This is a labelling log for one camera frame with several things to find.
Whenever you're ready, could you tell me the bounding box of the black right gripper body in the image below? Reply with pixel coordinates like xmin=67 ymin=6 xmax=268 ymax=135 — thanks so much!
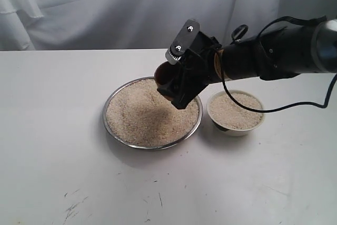
xmin=172 ymin=32 xmax=222 ymax=110

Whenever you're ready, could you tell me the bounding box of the brown wooden cup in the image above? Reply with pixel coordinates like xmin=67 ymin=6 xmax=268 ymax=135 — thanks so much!
xmin=154 ymin=62 xmax=180 ymax=101

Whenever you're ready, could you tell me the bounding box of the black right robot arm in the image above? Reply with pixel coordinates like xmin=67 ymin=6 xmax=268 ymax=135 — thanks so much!
xmin=154 ymin=16 xmax=336 ymax=109

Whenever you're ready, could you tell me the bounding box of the steel plate of rice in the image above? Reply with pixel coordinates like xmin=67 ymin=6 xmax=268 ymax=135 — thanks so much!
xmin=103 ymin=77 xmax=203 ymax=150

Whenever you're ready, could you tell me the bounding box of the white bowl of rice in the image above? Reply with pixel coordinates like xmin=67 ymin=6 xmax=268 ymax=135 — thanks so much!
xmin=206 ymin=91 xmax=265 ymax=136

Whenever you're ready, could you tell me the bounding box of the white fabric backdrop curtain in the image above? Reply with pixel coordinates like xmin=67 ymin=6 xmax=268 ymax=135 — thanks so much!
xmin=1 ymin=0 xmax=336 ymax=51

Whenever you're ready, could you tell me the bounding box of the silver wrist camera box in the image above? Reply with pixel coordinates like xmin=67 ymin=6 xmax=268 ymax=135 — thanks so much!
xmin=165 ymin=19 xmax=200 ymax=65

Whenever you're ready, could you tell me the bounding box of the black camera cable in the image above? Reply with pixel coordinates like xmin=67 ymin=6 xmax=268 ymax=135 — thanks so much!
xmin=214 ymin=16 xmax=337 ymax=114

